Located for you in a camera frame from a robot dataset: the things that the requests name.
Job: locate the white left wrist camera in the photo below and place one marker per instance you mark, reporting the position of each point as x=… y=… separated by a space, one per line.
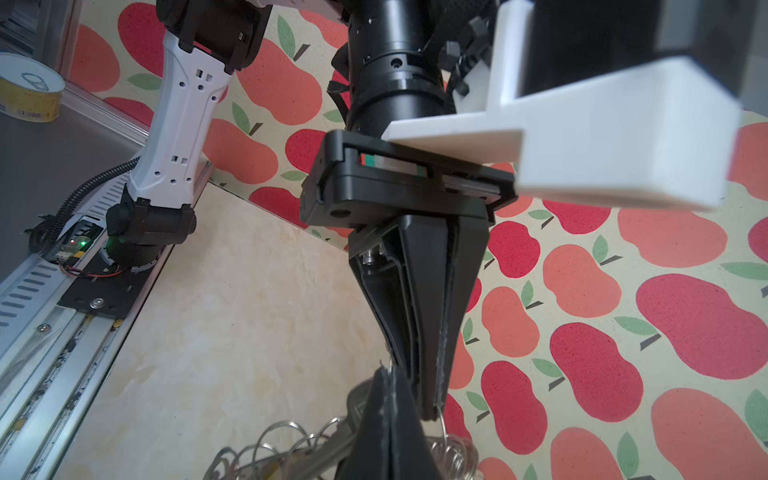
x=606 y=103

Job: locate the metal disc with key rings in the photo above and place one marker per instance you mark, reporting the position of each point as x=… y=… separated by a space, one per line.
x=286 y=450

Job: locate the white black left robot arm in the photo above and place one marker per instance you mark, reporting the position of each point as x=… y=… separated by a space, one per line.
x=295 y=109

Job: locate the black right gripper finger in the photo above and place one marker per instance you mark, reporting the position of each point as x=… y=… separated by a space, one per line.
x=390 y=442

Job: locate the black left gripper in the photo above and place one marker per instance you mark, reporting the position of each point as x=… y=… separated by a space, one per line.
x=418 y=281

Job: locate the front aluminium rail base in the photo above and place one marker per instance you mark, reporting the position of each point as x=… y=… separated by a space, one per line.
x=64 y=317

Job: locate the yellow tin can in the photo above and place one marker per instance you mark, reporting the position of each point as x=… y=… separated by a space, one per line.
x=30 y=91

